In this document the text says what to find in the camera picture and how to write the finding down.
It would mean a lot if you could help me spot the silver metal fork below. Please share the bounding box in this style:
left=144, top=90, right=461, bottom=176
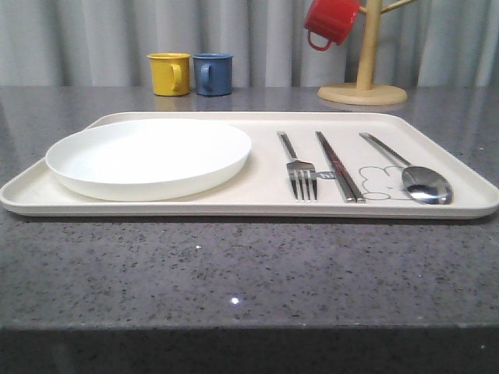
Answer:
left=277, top=131, right=318, bottom=202

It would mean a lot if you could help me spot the white round plate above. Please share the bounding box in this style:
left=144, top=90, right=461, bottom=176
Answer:
left=45, top=118, right=252, bottom=201

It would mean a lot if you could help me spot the silver metal spoon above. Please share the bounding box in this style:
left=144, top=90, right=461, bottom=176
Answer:
left=359, top=132, right=454, bottom=205

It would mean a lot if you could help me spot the cream rabbit serving tray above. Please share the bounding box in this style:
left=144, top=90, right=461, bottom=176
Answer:
left=1, top=111, right=498, bottom=219

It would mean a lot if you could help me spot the blue enamel mug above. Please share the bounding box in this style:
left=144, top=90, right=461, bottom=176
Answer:
left=193, top=53, right=233, bottom=97

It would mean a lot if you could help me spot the yellow enamel mug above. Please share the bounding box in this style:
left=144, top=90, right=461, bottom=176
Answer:
left=147, top=52, right=191, bottom=97

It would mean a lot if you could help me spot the wooden mug tree stand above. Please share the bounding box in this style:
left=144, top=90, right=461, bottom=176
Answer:
left=317, top=0, right=412, bottom=106

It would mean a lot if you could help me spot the red enamel mug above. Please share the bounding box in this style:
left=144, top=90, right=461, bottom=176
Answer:
left=304, top=0, right=361, bottom=51

